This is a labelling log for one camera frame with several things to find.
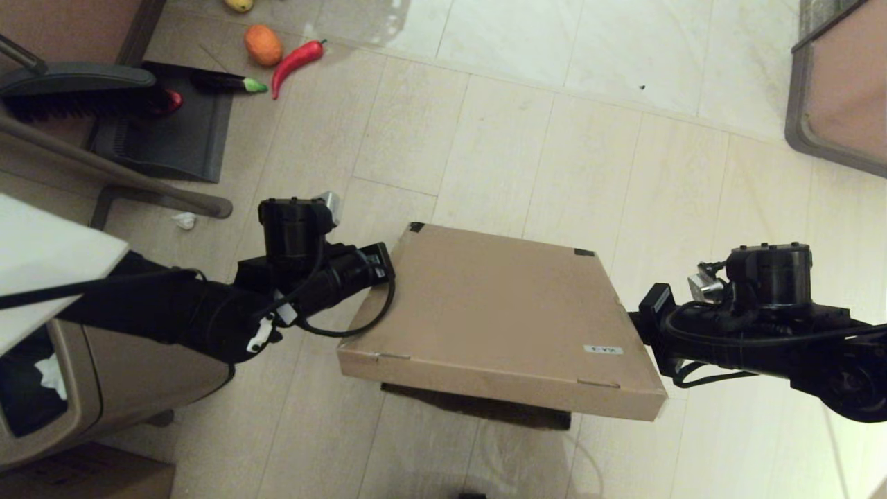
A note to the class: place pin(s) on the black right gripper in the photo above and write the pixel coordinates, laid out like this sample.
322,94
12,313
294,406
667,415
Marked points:
769,277

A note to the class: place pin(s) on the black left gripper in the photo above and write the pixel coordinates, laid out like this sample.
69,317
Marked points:
294,235

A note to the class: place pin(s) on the brown cardboard shoe box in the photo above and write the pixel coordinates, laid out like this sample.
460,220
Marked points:
499,312

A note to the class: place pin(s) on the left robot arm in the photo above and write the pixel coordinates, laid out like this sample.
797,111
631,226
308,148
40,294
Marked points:
173,312

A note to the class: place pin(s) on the small crumpled white tissue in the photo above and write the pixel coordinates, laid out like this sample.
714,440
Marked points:
184,220

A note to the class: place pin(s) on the black plastic dustpan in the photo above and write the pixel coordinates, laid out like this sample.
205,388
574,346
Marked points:
177,138

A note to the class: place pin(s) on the toy purple eggplant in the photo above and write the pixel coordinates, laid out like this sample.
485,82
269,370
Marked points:
220,82

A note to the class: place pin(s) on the toy red chili pepper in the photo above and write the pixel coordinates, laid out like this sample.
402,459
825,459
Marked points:
292,62

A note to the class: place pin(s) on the small red toy fruit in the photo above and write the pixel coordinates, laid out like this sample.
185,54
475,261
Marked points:
173,102

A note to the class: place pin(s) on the toy orange fruit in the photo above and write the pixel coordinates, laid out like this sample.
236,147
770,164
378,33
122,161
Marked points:
263,45

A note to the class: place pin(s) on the brown plastic trash bin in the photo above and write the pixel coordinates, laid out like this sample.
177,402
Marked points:
138,388

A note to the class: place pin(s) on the toy yellow fruit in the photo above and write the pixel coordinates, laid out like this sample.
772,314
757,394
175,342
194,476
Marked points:
238,5

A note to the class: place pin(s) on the grey black-bristled hand brush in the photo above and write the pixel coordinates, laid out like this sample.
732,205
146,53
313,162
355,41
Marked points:
80,77

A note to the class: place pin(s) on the brown table with dark rim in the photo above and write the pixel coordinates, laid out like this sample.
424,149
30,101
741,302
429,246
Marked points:
69,31

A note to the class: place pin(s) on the closed brown cardboard carton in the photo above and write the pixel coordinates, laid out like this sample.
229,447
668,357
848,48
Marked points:
104,478

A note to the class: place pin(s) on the brown table with grey rim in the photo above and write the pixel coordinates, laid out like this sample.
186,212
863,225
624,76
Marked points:
845,86

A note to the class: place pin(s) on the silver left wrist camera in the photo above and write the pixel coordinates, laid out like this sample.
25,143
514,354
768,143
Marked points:
331,208

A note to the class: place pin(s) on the brown metal table leg frame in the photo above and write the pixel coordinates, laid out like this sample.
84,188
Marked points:
104,168

